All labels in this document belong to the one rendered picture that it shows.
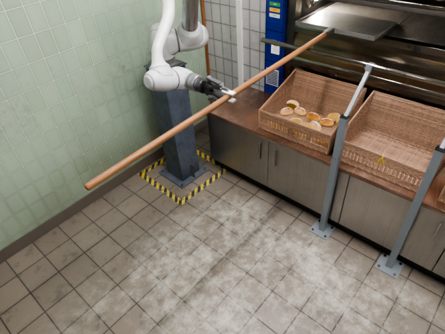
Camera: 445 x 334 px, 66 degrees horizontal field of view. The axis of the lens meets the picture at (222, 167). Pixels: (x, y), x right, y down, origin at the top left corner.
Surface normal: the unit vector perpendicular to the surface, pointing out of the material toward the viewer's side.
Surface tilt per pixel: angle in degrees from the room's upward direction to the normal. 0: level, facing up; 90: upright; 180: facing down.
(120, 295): 0
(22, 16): 90
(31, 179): 90
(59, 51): 90
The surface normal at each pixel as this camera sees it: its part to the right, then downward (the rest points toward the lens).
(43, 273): -0.06, -0.76
